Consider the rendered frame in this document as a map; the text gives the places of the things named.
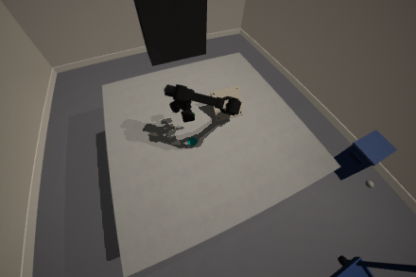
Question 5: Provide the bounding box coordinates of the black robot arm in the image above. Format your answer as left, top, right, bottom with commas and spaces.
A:
164, 84, 242, 115

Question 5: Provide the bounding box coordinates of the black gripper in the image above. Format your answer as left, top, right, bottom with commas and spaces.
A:
181, 101, 195, 123

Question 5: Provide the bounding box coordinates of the cyan circle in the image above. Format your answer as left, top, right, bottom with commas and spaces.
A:
187, 137, 197, 146

